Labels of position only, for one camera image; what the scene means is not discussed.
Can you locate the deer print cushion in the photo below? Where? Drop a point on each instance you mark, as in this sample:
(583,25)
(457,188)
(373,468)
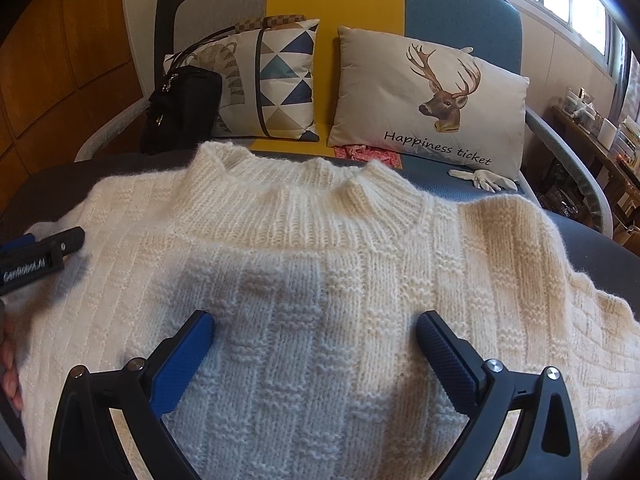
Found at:
(428,100)

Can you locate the wooden side desk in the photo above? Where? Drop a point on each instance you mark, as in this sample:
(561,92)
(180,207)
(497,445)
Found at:
(619,188)

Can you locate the red patterned cloth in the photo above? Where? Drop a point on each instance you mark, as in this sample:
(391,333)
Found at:
(364,153)

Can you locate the grey yellow blue sofa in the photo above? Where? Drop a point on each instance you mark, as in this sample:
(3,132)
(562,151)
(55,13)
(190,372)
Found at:
(493,26)

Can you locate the cream knitted sweater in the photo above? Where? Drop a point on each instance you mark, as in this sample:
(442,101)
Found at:
(315,275)

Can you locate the person left hand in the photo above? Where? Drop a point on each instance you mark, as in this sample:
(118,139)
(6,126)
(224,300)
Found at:
(10,382)

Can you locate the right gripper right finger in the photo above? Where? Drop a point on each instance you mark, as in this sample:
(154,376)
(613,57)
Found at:
(544,444)

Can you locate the window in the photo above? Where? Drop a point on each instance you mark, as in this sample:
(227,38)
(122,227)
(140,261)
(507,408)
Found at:
(589,25)

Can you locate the white mug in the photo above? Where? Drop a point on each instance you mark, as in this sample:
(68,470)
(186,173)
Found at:
(607,134)

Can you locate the geometric triangle print cushion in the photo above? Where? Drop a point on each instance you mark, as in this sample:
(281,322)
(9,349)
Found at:
(266,72)

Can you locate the white glove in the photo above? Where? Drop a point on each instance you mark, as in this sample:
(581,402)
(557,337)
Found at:
(485,180)

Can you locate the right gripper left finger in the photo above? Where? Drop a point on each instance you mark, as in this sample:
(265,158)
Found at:
(84,442)

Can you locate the black handbag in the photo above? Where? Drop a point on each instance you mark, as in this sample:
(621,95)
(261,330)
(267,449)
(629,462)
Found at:
(183,111)

